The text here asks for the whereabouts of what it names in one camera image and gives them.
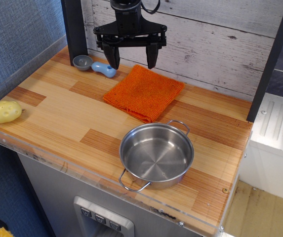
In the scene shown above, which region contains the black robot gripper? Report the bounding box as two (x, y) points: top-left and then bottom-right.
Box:
(93, 2), (167, 70)

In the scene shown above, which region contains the orange knitted cloth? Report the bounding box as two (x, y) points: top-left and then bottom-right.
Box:
(103, 65), (185, 123)

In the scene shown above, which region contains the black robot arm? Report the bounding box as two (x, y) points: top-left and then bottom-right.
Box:
(93, 0), (167, 69)

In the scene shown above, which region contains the grey and blue scoop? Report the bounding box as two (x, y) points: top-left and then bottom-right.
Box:
(73, 55), (117, 78)

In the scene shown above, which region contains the stainless steel pot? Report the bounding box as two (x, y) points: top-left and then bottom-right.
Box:
(119, 120), (194, 193)

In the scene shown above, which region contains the yellow toy potato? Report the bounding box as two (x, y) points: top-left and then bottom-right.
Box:
(0, 101), (22, 124)

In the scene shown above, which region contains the silver toy fridge cabinet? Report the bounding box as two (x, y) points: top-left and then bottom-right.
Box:
(18, 155), (198, 237)

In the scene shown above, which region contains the silver dispenser button panel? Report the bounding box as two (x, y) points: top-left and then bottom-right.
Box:
(74, 196), (135, 237)

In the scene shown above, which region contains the white ridged appliance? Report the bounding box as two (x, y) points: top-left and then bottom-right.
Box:
(239, 93), (283, 198)

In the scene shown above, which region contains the yellow object bottom left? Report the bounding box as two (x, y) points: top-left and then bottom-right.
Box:
(0, 228), (14, 237)

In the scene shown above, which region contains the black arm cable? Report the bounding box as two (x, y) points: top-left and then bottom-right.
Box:
(140, 0), (161, 15)

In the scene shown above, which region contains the black vertical frame post left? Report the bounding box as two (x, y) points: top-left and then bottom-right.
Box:
(61, 0), (87, 66)

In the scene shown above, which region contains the black vertical frame post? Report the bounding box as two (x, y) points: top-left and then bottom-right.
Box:
(61, 0), (87, 66)
(246, 17), (283, 122)

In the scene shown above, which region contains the black vertical frame post right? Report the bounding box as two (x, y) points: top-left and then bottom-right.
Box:
(246, 17), (283, 122)

